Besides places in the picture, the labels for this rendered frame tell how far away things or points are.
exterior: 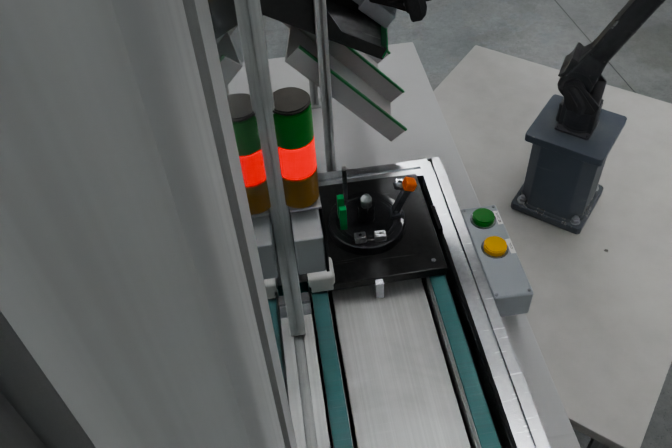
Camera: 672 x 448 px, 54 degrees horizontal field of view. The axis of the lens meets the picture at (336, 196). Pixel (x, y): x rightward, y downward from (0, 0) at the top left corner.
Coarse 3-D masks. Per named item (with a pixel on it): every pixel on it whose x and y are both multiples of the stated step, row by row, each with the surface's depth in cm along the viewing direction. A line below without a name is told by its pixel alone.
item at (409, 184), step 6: (408, 180) 114; (414, 180) 115; (396, 186) 114; (402, 186) 115; (408, 186) 114; (414, 186) 114; (402, 192) 116; (408, 192) 116; (396, 198) 118; (402, 198) 116; (396, 204) 118; (402, 204) 118; (396, 210) 118
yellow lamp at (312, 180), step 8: (312, 176) 82; (288, 184) 82; (296, 184) 82; (304, 184) 82; (312, 184) 83; (288, 192) 83; (296, 192) 83; (304, 192) 83; (312, 192) 84; (288, 200) 84; (296, 200) 84; (304, 200) 84; (312, 200) 85
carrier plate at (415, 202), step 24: (336, 192) 128; (384, 192) 127; (408, 216) 122; (408, 240) 118; (432, 240) 118; (336, 264) 115; (360, 264) 115; (384, 264) 115; (408, 264) 115; (432, 264) 114; (336, 288) 113
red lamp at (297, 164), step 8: (312, 144) 79; (280, 152) 79; (288, 152) 78; (296, 152) 78; (304, 152) 78; (312, 152) 80; (280, 160) 80; (288, 160) 79; (296, 160) 79; (304, 160) 79; (312, 160) 80; (288, 168) 80; (296, 168) 80; (304, 168) 80; (312, 168) 81; (288, 176) 81; (296, 176) 81; (304, 176) 81
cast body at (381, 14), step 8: (360, 0) 119; (368, 0) 117; (360, 8) 118; (368, 8) 118; (376, 8) 118; (384, 8) 118; (392, 8) 117; (368, 16) 119; (376, 16) 119; (384, 16) 119; (392, 16) 118; (384, 24) 120
